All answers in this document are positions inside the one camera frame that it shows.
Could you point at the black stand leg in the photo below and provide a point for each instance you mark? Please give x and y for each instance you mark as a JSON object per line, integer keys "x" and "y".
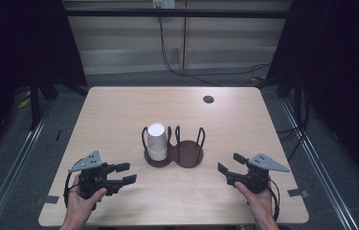
{"x": 298, "y": 99}
{"x": 34, "y": 102}

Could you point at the dark curtain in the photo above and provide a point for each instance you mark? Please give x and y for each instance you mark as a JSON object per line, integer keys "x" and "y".
{"x": 343, "y": 64}
{"x": 17, "y": 41}

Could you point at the small black tape strip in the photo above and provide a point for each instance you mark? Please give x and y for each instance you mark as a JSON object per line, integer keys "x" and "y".
{"x": 58, "y": 135}

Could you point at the person's right hand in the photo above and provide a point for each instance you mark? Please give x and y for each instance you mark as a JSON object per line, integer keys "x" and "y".
{"x": 257, "y": 201}

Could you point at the grey tape piece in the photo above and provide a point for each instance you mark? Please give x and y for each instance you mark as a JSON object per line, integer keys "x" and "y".
{"x": 297, "y": 192}
{"x": 48, "y": 199}

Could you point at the yellow floor tape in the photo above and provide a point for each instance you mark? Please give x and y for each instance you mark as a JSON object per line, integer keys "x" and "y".
{"x": 258, "y": 78}
{"x": 24, "y": 103}

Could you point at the white wall outlet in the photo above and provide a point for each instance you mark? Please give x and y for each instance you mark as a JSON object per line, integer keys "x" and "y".
{"x": 163, "y": 3}

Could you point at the person's left hand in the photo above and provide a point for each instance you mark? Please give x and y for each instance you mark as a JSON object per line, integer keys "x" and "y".
{"x": 79, "y": 204}

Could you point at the dark brown cup holder rack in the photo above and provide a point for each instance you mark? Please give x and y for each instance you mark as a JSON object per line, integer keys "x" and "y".
{"x": 189, "y": 154}

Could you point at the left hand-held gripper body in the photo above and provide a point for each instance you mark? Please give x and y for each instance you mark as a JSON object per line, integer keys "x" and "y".
{"x": 91, "y": 182}

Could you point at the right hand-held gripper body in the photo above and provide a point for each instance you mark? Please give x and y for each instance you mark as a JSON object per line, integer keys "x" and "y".
{"x": 257, "y": 177}

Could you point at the black horizontal frame bar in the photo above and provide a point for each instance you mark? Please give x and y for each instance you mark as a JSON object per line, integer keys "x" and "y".
{"x": 119, "y": 12}

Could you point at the metal floor rail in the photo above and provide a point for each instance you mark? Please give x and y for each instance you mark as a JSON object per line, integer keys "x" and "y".
{"x": 314, "y": 159}
{"x": 14, "y": 172}

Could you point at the dark round table grommet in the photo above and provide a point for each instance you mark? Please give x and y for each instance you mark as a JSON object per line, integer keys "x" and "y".
{"x": 208, "y": 99}

